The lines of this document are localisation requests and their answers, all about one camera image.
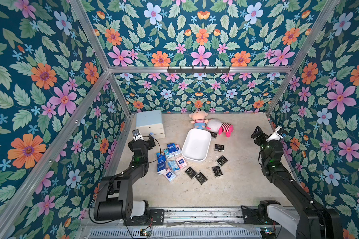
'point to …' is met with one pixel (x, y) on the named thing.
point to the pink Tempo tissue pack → (181, 162)
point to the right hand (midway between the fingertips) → (264, 129)
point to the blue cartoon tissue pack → (161, 159)
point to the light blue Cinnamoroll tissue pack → (173, 165)
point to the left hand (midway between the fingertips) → (143, 135)
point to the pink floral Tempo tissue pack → (178, 151)
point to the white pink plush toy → (215, 126)
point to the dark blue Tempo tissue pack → (172, 149)
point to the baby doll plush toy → (199, 116)
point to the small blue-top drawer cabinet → (150, 121)
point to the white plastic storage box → (197, 145)
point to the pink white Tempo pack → (170, 175)
